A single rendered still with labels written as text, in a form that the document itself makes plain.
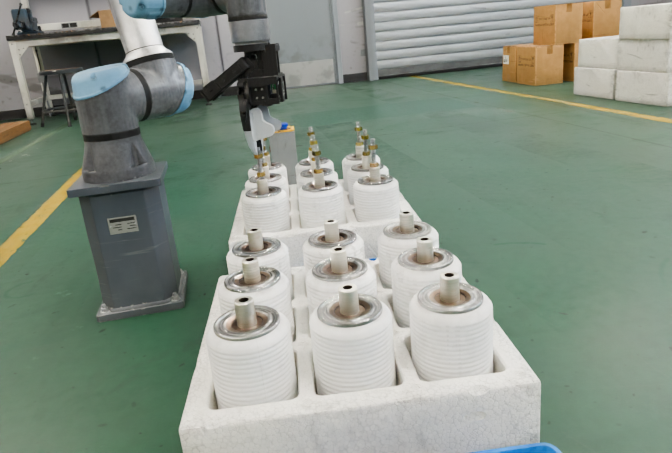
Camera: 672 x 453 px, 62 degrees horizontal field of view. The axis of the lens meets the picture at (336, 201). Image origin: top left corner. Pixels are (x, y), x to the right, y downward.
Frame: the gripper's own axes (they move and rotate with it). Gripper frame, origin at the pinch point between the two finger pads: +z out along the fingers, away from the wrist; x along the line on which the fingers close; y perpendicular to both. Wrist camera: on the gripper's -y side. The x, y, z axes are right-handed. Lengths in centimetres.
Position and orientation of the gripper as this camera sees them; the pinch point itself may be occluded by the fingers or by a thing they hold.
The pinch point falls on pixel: (254, 146)
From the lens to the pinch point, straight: 115.3
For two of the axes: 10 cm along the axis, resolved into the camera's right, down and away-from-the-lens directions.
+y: 9.9, -0.4, -1.6
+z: 0.9, 9.5, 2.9
